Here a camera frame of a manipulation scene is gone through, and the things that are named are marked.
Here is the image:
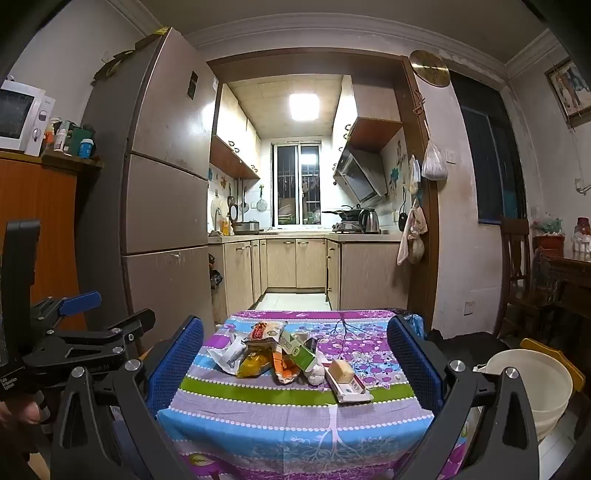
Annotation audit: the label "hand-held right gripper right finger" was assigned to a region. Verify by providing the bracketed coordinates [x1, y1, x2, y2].
[387, 315, 541, 480]

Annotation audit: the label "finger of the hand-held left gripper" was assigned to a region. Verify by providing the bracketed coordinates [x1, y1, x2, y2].
[25, 308, 157, 377]
[30, 291, 102, 330]

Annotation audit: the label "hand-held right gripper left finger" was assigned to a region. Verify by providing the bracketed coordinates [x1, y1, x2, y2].
[51, 315, 206, 480]

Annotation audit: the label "printed white plastic bag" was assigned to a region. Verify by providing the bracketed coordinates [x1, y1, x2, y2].
[206, 335, 252, 374]

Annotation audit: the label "white red carton box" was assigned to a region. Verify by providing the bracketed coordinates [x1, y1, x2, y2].
[324, 364, 375, 406]

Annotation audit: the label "yellow snack packet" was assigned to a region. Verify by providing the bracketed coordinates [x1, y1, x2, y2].
[237, 348, 274, 379]

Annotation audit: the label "green white carton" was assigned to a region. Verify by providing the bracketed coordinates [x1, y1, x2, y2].
[277, 330, 317, 372]

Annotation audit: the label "white plastic basin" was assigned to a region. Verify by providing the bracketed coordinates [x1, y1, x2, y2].
[480, 349, 574, 439]

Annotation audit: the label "blue bag trash bin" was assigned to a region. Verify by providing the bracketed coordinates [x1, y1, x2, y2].
[398, 311, 426, 340]

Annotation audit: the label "person's left hand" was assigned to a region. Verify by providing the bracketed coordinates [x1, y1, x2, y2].
[0, 397, 44, 428]

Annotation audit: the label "pale yellow chunk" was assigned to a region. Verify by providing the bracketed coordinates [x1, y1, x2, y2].
[329, 360, 355, 384]

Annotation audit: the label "orange wooden cabinet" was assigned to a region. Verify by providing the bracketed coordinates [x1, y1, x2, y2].
[0, 150, 102, 330]

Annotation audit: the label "red white snack packet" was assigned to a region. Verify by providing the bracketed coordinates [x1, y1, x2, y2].
[249, 320, 288, 344]

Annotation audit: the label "orange wrapper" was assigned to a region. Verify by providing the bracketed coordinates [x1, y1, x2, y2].
[272, 346, 296, 386]

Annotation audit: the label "floral covered table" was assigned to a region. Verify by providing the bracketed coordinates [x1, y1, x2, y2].
[154, 309, 467, 480]

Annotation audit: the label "yellow wooden chair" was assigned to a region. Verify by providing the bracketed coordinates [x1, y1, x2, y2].
[519, 338, 583, 393]

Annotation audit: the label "hanging cloth bags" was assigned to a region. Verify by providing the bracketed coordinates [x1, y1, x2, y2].
[397, 198, 428, 266]

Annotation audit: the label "beige refrigerator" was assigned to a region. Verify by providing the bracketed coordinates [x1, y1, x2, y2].
[83, 27, 220, 361]

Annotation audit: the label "beige base kitchen cabinets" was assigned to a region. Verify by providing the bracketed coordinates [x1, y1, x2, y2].
[208, 233, 411, 315]

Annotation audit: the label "dark wooden chair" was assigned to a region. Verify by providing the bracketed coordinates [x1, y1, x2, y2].
[496, 217, 543, 337]

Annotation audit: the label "steel electric kettle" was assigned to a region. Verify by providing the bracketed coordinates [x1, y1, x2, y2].
[358, 208, 382, 234]

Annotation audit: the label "white microwave oven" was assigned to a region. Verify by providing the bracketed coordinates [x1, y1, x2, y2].
[0, 79, 56, 158]

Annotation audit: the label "black frying pan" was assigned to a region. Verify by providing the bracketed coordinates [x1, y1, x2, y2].
[322, 205, 363, 221]

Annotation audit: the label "dark wooden dining table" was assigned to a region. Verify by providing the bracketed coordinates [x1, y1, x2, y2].
[531, 249, 591, 352]

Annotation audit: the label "red flowerpot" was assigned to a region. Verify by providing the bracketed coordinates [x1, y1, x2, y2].
[531, 215, 566, 257]

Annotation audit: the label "small white hanging bag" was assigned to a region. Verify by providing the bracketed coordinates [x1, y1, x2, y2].
[407, 156, 422, 195]

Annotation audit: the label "steel range hood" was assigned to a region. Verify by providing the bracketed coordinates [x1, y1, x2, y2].
[333, 148, 389, 204]

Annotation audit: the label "white hanging plastic bag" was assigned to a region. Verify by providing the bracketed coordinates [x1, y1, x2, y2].
[421, 138, 450, 182]

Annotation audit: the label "red lid jar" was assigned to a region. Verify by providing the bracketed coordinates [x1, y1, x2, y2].
[573, 218, 591, 257]

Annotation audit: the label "barred kitchen window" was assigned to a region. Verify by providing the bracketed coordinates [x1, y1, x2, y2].
[270, 143, 321, 227]

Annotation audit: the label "dark window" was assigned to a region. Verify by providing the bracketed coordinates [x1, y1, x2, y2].
[450, 71, 527, 227]

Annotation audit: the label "dark folded bag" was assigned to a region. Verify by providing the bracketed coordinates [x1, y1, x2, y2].
[91, 28, 169, 85]

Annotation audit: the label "square ceiling light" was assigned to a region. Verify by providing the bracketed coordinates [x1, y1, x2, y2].
[288, 93, 320, 121]

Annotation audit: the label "brown door frame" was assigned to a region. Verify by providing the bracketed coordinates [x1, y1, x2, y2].
[205, 51, 439, 328]

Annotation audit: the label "wall kitchen cabinet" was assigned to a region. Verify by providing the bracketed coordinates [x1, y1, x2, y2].
[210, 83, 262, 181]
[332, 76, 402, 153]

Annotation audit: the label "gold wall clock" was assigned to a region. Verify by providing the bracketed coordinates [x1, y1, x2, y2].
[409, 49, 451, 88]

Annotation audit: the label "framed wall picture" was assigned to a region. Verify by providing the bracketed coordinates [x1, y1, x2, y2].
[544, 58, 591, 129]

